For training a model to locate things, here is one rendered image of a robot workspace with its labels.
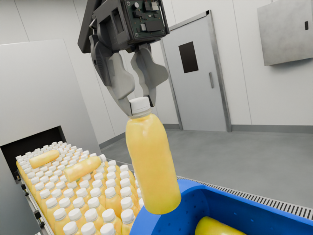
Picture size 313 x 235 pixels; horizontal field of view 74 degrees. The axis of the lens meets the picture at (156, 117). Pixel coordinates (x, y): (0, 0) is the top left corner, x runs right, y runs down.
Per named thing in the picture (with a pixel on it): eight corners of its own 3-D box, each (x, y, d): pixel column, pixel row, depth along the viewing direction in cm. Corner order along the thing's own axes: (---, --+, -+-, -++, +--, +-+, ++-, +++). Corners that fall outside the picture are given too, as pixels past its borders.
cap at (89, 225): (97, 226, 64) (95, 221, 64) (89, 236, 61) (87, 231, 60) (88, 225, 66) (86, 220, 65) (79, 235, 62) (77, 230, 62)
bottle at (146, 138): (179, 218, 34) (152, 109, 30) (139, 217, 36) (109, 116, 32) (185, 191, 40) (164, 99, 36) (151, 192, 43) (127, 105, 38)
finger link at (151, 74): (171, 106, 31) (147, 46, 28) (147, 107, 36) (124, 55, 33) (183, 97, 33) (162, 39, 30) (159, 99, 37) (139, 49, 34)
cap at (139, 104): (146, 109, 32) (143, 98, 31) (123, 113, 33) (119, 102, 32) (153, 103, 35) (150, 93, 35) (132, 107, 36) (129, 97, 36)
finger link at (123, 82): (131, 120, 27) (120, 46, 26) (109, 119, 31) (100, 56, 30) (150, 116, 29) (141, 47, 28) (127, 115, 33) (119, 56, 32)
